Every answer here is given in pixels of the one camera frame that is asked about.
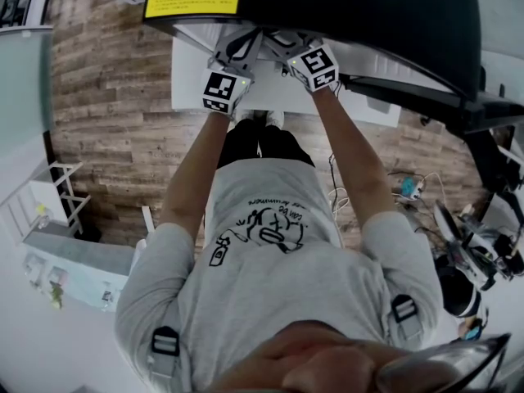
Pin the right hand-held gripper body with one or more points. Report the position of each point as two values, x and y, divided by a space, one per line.
316 64

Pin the white low platform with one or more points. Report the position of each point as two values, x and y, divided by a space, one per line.
270 92

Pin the white power strip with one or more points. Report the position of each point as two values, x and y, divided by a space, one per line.
415 188

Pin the person's white shoe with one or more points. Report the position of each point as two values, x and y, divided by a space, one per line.
274 118
245 116

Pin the white shelf rack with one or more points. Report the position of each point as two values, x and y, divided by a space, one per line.
49 197

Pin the person's right forearm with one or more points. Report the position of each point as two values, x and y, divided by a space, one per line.
352 158

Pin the person's left forearm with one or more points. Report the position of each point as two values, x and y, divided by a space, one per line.
192 178

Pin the black round headset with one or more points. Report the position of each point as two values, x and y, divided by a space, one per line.
456 291

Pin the person's black shorts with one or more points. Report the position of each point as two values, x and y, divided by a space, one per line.
266 143

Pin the person's glasses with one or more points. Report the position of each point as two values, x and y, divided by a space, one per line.
446 367

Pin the black fridge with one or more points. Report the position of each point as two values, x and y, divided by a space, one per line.
368 10

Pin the black metal frame stand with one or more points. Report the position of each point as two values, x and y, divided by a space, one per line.
471 109

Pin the white upright board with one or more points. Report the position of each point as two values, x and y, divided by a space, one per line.
147 219

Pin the person's face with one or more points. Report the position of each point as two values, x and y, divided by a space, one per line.
311 362

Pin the person's grey printed t-shirt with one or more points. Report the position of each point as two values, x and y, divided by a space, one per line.
266 268

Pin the grey counter cabinet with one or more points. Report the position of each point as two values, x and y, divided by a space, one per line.
78 262

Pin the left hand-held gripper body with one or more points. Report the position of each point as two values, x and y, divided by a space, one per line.
221 88

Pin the person's white left shoe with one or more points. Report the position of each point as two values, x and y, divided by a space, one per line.
245 116

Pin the frosted glass panel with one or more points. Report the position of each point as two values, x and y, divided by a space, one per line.
22 92

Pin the pile of electronic equipment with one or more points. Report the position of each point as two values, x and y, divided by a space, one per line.
479 244

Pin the person's white right shoe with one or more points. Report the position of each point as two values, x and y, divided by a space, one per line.
274 118

